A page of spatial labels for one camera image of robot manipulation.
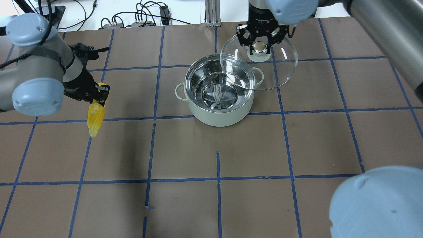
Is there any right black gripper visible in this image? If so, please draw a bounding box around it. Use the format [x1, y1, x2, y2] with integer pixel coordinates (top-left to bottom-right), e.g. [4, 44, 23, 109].
[236, 24, 289, 55]

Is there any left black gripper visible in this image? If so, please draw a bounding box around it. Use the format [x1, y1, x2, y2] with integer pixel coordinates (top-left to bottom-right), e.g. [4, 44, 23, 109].
[65, 43, 110, 106]

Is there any yellow corn cob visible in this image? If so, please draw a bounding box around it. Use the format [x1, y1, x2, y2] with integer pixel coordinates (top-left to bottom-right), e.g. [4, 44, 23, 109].
[87, 89, 106, 138]

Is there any glass pot lid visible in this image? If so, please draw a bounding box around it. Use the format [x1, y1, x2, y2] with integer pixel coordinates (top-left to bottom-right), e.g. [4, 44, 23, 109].
[219, 36, 299, 91]

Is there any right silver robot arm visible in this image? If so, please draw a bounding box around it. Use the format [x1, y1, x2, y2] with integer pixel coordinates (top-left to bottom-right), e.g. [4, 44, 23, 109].
[220, 17, 422, 238]

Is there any pale green cooking pot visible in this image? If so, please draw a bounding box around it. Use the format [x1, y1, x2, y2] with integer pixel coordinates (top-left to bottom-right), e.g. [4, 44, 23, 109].
[175, 53, 265, 127]

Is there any black power brick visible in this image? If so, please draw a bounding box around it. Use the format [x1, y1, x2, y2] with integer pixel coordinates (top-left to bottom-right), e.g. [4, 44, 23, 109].
[160, 5, 171, 25]

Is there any aluminium frame post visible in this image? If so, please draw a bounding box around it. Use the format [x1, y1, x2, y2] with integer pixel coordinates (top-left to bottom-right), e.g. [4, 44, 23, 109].
[204, 0, 222, 27]

